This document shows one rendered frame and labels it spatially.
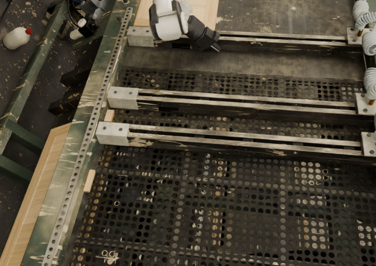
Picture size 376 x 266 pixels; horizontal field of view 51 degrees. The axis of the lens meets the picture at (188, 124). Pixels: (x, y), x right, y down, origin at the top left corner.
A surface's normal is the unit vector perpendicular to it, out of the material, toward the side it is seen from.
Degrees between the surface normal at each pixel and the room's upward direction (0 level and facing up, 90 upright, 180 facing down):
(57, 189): 59
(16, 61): 0
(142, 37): 90
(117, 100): 90
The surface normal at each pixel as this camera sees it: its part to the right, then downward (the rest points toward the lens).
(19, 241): -0.55, -0.53
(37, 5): 0.83, -0.23
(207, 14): -0.05, -0.57
